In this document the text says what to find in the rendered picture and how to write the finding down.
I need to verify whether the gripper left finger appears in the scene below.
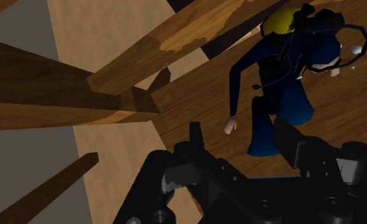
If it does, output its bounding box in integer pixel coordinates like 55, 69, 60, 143
113, 121, 249, 224

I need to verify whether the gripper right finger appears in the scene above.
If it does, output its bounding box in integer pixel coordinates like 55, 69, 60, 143
273, 118, 367, 224

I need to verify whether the blue diver figure yellow tank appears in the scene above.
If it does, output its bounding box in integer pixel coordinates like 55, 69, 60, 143
223, 3, 367, 157

